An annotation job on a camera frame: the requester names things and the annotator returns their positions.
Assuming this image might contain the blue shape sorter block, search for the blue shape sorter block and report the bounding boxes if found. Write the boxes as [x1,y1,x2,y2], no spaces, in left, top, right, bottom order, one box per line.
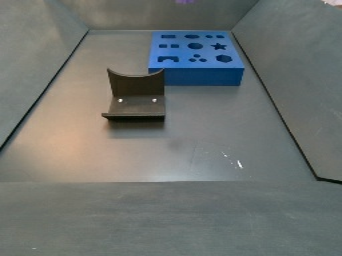
[148,31,244,86]

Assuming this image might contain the black curved holder stand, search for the black curved holder stand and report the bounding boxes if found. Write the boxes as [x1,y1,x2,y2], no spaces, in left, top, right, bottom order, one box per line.
[101,69,165,120]

